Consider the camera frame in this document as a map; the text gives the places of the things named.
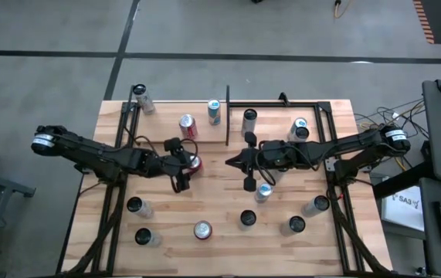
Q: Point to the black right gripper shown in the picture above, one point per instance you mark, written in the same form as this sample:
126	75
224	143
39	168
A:
266	154

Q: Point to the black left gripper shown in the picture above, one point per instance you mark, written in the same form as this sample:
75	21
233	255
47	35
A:
168	164

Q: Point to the red Coca-Cola can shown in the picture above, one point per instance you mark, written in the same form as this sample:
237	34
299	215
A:
196	164
188	129

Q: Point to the blue silver Red Bull can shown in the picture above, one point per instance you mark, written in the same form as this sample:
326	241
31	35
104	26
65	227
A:
265	190
214	114
300	123

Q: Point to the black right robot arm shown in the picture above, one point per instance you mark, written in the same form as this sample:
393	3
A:
340	144

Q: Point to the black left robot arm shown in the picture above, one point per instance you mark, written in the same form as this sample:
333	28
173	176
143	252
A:
89	152

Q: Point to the wooden shelf board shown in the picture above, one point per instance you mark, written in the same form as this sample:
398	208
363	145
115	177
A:
202	116

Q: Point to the silver Celsius energy drink can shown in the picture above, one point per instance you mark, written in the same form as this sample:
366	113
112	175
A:
249	121
248	217

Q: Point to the red Coke Zero Sugar can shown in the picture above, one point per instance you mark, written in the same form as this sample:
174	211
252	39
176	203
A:
203	230

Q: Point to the black desk leg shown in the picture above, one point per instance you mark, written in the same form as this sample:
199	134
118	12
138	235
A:
401	179

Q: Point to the white SA3 paper sign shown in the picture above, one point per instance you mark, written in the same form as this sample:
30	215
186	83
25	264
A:
405	210

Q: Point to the grey metal side table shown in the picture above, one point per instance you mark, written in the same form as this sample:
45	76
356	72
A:
11	187

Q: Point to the black shelf side post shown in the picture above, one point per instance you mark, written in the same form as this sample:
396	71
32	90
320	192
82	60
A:
227	116

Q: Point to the black clamp bracket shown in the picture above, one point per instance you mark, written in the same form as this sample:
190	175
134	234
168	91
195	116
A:
283	98

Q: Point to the grey metal bracket plate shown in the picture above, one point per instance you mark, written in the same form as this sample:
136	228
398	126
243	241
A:
331	164

